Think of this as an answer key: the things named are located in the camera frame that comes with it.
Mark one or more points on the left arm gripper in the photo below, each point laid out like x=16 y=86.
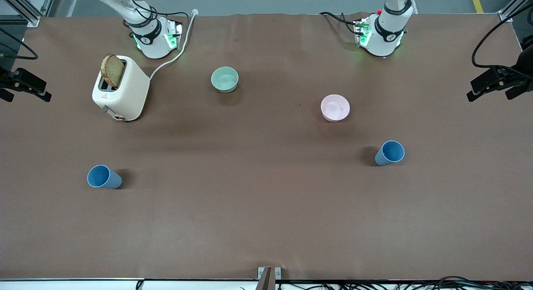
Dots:
x=525 y=66

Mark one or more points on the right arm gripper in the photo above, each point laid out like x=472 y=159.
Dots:
x=5 y=80

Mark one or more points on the blue plastic cup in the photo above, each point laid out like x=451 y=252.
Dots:
x=390 y=152
x=102 y=177

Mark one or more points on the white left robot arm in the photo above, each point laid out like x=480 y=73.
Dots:
x=385 y=40

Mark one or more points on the brown bread slice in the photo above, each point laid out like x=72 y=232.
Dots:
x=112 y=71

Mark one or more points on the cream white toaster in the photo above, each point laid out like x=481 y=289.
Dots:
x=129 y=94

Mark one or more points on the pink bowl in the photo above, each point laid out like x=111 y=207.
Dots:
x=335 y=107

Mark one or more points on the mint green bowl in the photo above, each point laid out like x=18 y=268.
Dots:
x=225 y=80

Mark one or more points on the brown table cover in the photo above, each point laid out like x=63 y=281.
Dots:
x=266 y=206

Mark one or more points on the aluminium frame post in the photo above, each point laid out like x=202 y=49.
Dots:
x=25 y=9
x=514 y=7

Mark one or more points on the grey metal camera bracket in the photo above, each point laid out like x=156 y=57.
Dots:
x=268 y=277

